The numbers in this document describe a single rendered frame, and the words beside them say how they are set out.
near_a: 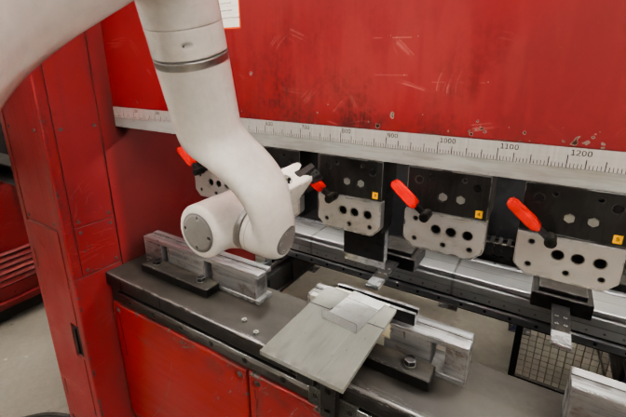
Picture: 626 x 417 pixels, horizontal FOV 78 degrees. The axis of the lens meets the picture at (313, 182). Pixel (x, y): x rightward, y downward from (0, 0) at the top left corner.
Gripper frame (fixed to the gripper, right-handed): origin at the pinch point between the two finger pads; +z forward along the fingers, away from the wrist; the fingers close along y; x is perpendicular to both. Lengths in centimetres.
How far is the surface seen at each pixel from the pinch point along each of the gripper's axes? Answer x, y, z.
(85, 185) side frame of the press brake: -54, 54, -8
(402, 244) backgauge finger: 24.3, 13.6, 31.5
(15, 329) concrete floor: -96, 230, 6
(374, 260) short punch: 21.4, 7.5, 7.0
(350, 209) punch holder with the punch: 10.3, 0.2, 3.4
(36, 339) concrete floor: -80, 218, 9
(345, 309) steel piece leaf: 24.4, 17.6, -0.3
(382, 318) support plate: 31.2, 12.9, 1.2
